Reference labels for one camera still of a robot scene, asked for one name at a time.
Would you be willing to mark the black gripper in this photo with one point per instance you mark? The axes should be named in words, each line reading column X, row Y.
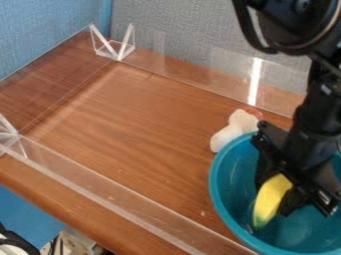
column 301, row 155

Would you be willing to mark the blue plastic bowl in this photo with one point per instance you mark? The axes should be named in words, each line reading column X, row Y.
column 305, row 233

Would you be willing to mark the clear acrylic back barrier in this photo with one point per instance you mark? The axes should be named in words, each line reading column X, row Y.
column 237, row 76

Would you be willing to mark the white toy mushroom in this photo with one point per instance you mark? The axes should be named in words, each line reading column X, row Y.
column 241, row 123

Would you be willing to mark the clear acrylic corner bracket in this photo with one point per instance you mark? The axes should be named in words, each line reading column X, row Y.
column 110, row 48

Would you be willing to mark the clear acrylic front barrier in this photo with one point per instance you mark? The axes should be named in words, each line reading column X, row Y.
column 122, row 219

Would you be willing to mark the clear acrylic left bracket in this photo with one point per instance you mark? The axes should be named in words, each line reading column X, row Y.
column 9, row 137

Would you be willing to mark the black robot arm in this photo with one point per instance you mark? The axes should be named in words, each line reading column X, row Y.
column 301, row 28

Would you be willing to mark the yellow toy banana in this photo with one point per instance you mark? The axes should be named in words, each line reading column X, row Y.
column 268, row 199

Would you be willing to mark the clear acrylic barrier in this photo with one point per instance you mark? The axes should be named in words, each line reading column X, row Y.
column 237, row 76
column 122, row 219

